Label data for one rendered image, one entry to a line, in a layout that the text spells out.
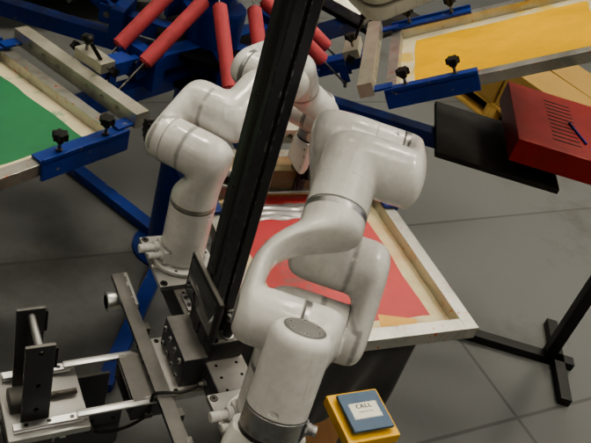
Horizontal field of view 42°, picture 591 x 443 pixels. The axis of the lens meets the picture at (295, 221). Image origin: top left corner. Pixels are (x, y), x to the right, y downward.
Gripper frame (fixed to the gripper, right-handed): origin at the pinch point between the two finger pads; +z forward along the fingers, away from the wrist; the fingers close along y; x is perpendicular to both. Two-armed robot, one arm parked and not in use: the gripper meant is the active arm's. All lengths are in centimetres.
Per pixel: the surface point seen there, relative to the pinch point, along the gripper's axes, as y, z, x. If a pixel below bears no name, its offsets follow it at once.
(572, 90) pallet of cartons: -172, 64, 283
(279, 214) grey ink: 8.5, 5.5, -7.3
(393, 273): 34.9, 6.0, 17.2
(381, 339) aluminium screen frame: 60, 2, 0
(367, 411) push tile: 78, 4, -12
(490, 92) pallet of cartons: -201, 85, 246
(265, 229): 14.4, 5.9, -13.6
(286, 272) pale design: 31.6, 5.8, -13.8
